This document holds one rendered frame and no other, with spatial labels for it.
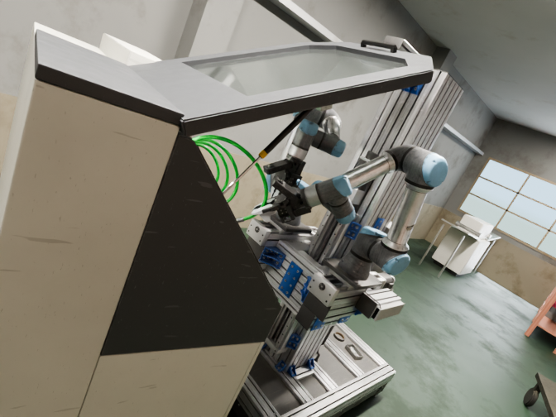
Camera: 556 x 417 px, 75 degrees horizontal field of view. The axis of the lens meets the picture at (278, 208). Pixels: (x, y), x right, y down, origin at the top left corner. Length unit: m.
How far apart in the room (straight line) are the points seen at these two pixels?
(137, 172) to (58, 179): 0.15
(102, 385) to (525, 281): 8.75
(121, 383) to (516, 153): 9.06
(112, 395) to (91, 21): 2.51
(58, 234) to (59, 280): 0.12
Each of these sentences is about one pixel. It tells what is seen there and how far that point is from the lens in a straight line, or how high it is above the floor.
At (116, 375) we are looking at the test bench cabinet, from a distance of 1.26.
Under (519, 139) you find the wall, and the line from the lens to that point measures 9.62.
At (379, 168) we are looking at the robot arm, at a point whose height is 1.53.
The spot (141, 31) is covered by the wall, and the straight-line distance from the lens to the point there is 3.25.
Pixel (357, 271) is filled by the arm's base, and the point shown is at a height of 1.06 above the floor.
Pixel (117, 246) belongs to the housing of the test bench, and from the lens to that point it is 0.96.
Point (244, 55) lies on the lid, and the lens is 1.59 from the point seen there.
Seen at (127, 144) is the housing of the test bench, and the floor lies 1.40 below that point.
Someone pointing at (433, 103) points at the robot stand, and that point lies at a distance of 1.89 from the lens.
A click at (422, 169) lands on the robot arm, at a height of 1.60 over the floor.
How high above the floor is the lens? 1.61
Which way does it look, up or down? 16 degrees down
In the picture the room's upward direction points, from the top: 25 degrees clockwise
